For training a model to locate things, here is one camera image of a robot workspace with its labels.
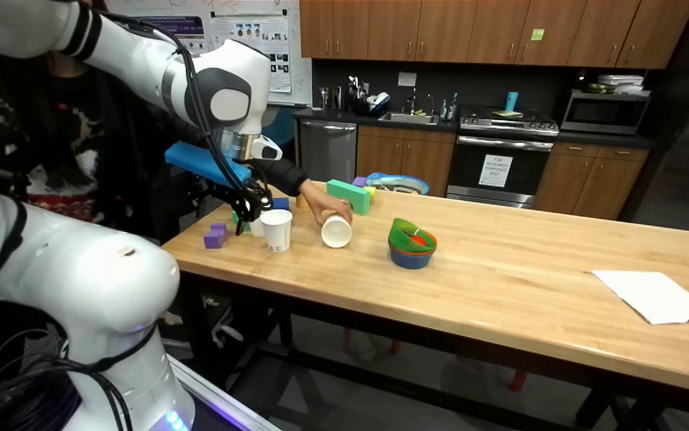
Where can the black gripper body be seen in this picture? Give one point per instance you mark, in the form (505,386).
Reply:
(249,198)

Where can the forearm in black sleeve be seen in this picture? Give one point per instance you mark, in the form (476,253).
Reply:
(281,173)

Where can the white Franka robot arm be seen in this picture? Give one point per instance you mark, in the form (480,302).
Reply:
(83,272)

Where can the person hand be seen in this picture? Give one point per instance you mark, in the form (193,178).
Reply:
(322,201)

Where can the blue foam block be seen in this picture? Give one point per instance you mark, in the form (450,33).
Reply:
(281,204)

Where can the purple notched foam block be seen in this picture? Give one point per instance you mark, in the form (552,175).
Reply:
(214,239)

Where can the tan cylinder block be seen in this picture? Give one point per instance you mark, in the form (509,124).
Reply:
(299,204)

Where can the steel dishwasher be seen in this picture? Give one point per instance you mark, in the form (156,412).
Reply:
(329,151)

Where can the small purple foam block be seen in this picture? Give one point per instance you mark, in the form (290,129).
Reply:
(360,180)

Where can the green plastic bowl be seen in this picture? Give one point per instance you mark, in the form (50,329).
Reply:
(397,235)

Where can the wide wooden base cabinet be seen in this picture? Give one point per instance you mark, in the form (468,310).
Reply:
(406,151)

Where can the orange plastic bowl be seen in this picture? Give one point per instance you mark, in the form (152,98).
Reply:
(417,239)

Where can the wooden stool red legs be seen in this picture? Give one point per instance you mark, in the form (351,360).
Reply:
(351,345)
(517,379)

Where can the steel kitchen sink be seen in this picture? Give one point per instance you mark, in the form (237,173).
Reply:
(407,118)

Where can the white robot cart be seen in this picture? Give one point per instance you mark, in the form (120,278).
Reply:
(217,403)

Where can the person in dark sweater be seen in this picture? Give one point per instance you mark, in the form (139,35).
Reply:
(66,136)

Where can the steel kitchen stove oven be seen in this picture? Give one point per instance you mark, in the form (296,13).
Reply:
(464,168)

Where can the white paper notice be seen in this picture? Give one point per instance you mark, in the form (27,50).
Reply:
(495,171)

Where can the teal bottle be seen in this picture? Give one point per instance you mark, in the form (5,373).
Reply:
(513,102)

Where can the green sticky note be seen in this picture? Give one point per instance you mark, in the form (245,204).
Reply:
(537,35)

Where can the narrow wooden base cabinet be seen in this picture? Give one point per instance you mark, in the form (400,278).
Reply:
(591,180)

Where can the steel microwave oven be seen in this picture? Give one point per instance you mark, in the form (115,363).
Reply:
(603,112)

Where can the stack of white plates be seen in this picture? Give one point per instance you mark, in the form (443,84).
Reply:
(622,84)

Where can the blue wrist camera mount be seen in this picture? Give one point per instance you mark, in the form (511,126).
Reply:
(202,165)

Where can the black table frame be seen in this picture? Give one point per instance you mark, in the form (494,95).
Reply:
(193,319)

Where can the white wall poster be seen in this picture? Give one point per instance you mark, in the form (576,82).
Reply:
(256,26)

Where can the white wall outlet plate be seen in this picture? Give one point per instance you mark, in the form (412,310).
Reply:
(407,81)

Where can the wooden wall cabinets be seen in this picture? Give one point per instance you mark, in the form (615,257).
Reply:
(440,28)

